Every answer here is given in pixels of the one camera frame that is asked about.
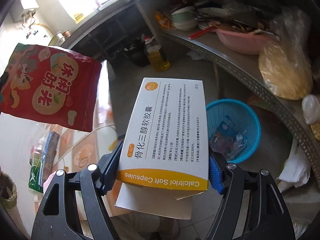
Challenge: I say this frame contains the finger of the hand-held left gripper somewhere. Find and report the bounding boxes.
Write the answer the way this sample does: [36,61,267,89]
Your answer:
[0,72,8,100]

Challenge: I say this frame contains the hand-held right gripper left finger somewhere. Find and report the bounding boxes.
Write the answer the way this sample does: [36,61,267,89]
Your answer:
[31,139,125,240]

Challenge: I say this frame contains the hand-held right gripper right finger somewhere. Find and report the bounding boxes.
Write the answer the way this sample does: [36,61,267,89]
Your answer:
[204,152,297,240]

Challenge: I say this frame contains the red snack bag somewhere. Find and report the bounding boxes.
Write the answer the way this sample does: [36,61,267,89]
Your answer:
[0,42,102,133]

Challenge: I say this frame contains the blue plastic wastebasket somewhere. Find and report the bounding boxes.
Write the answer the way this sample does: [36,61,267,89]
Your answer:
[206,99,262,164]

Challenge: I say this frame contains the green white carton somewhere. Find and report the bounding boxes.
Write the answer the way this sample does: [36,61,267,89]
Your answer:
[29,131,61,193]

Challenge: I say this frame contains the white yellow medicine box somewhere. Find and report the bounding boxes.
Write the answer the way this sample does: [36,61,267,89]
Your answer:
[114,77,209,219]

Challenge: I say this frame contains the patterned tablecloth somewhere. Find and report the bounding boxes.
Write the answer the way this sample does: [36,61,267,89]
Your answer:
[0,111,123,217]

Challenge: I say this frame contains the white water heater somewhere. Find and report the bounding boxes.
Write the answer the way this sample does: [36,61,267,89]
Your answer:
[11,0,40,23]

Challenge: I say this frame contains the white plastic bag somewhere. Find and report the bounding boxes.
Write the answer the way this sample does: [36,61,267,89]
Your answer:
[276,140,312,190]

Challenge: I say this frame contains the woven straw basket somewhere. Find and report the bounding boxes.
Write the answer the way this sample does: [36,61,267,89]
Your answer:
[0,172,18,209]

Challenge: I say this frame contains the small bag of beans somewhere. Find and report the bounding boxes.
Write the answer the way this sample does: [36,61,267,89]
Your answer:
[302,94,320,140]

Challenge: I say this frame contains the perforated metal shelf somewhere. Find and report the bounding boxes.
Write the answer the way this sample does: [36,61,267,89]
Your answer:
[160,30,320,168]

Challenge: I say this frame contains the black plastic bag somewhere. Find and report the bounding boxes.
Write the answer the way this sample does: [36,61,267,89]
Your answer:
[125,39,150,68]

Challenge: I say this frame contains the cooking oil bottle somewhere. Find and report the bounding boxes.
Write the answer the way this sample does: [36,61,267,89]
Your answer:
[143,35,170,72]

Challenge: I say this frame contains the concrete kitchen counter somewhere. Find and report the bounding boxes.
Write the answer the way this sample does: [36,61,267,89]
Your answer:
[65,0,320,170]

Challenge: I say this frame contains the bag of yellow grain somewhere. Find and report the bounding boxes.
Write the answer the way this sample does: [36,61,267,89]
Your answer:
[258,40,314,100]

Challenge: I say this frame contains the white rag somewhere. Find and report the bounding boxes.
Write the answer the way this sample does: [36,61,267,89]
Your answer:
[186,50,203,60]

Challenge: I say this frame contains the pink plastic basin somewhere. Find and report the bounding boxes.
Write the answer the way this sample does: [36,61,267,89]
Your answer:
[215,27,272,55]

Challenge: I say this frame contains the red plastic utensil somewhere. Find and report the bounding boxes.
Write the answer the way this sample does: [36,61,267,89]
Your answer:
[189,26,215,40]

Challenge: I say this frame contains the orange yellow packet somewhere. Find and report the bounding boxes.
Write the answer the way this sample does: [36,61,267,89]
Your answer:
[154,10,175,30]

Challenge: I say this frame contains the pale green bowl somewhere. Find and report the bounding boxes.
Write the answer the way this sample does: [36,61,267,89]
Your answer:
[171,7,195,24]

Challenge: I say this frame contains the stack of white plates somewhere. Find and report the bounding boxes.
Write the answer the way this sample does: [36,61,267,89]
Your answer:
[196,4,233,23]

